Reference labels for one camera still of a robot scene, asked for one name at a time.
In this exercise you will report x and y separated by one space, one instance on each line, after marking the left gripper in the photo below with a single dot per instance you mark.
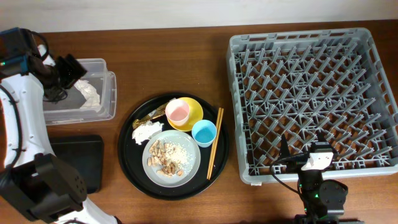
65 73

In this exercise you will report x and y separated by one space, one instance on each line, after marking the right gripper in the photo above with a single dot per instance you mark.
296 162

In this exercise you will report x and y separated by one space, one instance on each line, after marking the large white napkin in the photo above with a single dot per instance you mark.
89 93

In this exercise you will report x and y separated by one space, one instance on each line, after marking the wooden chopstick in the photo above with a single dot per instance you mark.
217 140
213 146

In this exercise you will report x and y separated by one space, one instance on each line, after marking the small white napkin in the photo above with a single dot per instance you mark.
146 131

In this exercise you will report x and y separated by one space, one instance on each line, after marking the gold foil wrapper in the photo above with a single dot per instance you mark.
158 112

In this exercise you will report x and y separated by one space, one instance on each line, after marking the blue cup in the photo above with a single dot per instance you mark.
204 133

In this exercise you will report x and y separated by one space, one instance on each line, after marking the yellow bowl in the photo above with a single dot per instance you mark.
196 114

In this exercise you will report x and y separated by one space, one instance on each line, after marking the pink cup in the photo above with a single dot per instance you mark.
177 111

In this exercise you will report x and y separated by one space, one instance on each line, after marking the grey plate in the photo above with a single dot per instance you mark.
187 142

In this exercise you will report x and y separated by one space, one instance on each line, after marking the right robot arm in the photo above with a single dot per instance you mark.
323 200

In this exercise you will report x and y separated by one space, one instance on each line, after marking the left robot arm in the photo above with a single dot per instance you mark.
38 184

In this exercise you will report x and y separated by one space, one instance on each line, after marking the clear plastic waste bin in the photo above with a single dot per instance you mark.
68 111

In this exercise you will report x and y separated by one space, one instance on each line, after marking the grey dishwasher rack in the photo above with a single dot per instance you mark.
298 83

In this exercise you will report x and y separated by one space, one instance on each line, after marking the black rectangular tray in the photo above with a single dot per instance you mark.
85 154

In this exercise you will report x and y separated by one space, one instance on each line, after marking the round black serving tray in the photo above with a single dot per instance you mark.
130 154

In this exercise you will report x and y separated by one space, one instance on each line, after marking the peanut shells and rice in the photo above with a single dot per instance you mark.
170 158

